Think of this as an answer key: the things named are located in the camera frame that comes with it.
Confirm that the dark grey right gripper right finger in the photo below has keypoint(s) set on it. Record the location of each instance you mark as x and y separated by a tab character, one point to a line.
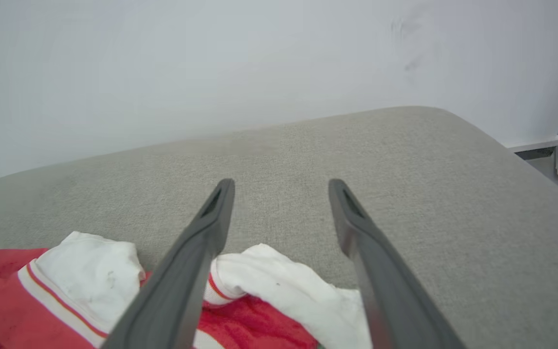
390	295

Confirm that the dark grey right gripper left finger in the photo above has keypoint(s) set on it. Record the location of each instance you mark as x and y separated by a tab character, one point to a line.
177	291

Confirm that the red and white shirt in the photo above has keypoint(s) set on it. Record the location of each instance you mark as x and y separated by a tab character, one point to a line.
85	276

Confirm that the grey fabric sofa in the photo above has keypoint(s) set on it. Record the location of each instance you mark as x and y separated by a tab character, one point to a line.
284	165

